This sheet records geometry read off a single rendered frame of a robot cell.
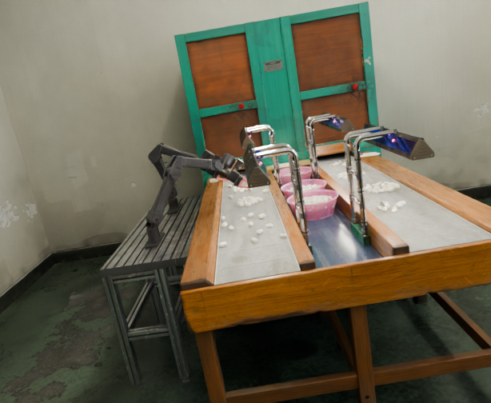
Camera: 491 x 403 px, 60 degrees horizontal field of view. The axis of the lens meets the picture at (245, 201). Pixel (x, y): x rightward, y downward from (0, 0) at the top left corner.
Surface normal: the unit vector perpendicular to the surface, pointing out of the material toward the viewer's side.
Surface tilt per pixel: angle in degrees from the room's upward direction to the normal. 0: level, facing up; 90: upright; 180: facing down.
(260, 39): 90
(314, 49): 90
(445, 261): 90
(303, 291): 90
